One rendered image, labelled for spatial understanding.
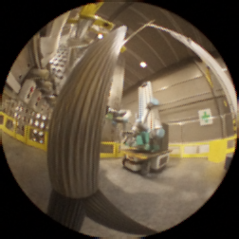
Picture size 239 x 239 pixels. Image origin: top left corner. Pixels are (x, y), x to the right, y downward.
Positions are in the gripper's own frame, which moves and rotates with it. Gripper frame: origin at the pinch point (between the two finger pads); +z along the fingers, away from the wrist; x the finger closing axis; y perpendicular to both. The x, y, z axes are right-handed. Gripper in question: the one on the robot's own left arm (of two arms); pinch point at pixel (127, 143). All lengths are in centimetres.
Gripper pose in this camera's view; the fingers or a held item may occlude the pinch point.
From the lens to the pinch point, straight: 82.9
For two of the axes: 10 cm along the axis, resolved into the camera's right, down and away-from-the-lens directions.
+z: -5.0, 8.2, -2.7
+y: -7.7, -5.7, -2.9
